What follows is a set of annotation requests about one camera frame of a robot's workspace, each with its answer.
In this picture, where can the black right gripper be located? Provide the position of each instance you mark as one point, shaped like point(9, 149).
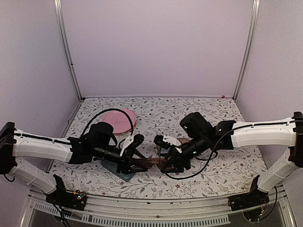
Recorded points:
point(176, 162)

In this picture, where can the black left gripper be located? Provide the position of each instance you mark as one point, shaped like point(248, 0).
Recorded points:
point(125, 162)

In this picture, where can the brown sunglasses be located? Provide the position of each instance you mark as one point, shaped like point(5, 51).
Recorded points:
point(159, 163)

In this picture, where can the black glasses case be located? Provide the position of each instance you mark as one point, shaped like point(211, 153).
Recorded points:
point(164, 151)

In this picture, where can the grey case green lining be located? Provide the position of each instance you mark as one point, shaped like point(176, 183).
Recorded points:
point(112, 168)

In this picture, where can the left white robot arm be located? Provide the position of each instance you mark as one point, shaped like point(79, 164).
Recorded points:
point(94, 145)

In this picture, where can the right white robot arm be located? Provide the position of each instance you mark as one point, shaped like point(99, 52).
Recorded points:
point(227, 135)

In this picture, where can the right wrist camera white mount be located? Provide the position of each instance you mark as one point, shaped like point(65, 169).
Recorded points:
point(167, 142)

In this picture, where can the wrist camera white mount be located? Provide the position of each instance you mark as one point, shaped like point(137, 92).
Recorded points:
point(131, 142)
point(167, 142)

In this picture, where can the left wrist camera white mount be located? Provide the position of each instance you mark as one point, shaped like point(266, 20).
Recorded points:
point(131, 142)

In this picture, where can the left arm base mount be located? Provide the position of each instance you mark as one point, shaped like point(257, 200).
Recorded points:
point(61, 197)

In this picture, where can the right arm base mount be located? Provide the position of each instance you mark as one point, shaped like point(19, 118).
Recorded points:
point(250, 199)

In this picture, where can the front aluminium rail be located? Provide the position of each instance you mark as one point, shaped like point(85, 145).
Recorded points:
point(104, 211)

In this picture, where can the right aluminium frame post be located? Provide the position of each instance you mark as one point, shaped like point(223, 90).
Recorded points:
point(248, 47)

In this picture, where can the aluminium frame post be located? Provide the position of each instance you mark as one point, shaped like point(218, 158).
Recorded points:
point(66, 48)
point(248, 47)

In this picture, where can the left aluminium frame post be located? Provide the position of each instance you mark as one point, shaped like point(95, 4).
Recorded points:
point(66, 48)

